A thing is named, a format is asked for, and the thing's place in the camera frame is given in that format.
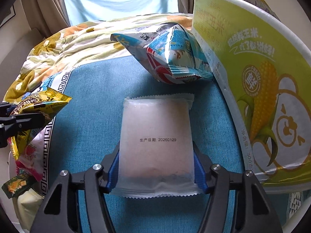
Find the floral striped blanket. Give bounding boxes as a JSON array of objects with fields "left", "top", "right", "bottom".
[{"left": 5, "top": 13, "right": 195, "bottom": 107}]

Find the dark green snack packet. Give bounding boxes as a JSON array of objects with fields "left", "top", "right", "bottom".
[{"left": 2, "top": 172, "right": 33, "bottom": 199}]

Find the pink strawberry snack packet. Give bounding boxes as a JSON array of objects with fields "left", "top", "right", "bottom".
[{"left": 16, "top": 129, "right": 49, "bottom": 182}]

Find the white translucent snack packet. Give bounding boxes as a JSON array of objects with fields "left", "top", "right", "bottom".
[{"left": 110, "top": 94, "right": 206, "bottom": 197}]

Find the framed wall picture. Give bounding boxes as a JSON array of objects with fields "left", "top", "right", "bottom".
[{"left": 0, "top": 3, "right": 16, "bottom": 28}]

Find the blue and white snack packet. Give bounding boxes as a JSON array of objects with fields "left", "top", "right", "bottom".
[{"left": 110, "top": 22, "right": 215, "bottom": 85}]

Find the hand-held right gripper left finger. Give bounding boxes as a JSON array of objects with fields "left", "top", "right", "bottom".
[{"left": 29, "top": 148, "right": 121, "bottom": 233}]

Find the green cardboard box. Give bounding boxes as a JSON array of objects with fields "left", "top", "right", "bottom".
[{"left": 191, "top": 0, "right": 311, "bottom": 195}]

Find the light blue window cloth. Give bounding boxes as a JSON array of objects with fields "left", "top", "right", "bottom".
[{"left": 62, "top": 0, "right": 180, "bottom": 27}]

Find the gold snack packet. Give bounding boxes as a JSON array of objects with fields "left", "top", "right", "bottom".
[{"left": 7, "top": 87, "right": 73, "bottom": 161}]

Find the cream yellow snack packet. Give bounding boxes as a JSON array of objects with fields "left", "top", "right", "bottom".
[{"left": 12, "top": 189, "right": 45, "bottom": 226}]

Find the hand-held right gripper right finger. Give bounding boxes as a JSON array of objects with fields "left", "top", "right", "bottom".
[{"left": 193, "top": 141, "right": 283, "bottom": 233}]

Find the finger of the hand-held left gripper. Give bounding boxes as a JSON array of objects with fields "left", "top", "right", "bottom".
[
  {"left": 0, "top": 102, "right": 18, "bottom": 115},
  {"left": 0, "top": 116, "right": 49, "bottom": 132}
]

